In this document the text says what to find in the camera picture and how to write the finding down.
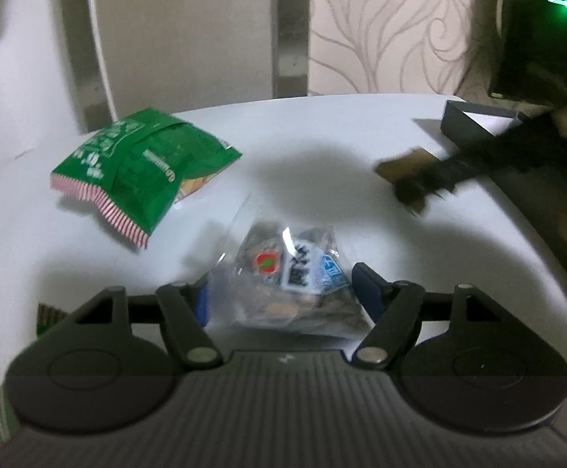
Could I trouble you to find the black monitor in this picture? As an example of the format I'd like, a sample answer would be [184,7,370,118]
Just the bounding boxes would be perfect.
[488,0,567,105]

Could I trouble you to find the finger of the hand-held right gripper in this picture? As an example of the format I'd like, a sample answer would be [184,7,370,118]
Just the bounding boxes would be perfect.
[393,153,464,208]

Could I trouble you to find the dark box with white inside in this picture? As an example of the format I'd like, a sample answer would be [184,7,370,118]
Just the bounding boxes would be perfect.
[440,99,567,315]

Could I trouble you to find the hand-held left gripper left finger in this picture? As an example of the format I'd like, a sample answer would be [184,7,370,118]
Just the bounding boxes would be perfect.
[71,280,224,370]

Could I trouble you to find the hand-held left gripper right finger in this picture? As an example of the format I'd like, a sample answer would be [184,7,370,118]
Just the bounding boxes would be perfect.
[352,262,491,370]

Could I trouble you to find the grey chair with white frame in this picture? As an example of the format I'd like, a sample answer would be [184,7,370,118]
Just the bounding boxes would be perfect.
[49,0,277,132]

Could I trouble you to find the tan snack packet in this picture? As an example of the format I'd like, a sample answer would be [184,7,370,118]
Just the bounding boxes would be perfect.
[375,147,447,218]

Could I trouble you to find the clear nut bag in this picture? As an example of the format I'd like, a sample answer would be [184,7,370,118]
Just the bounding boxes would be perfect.
[208,195,376,339]

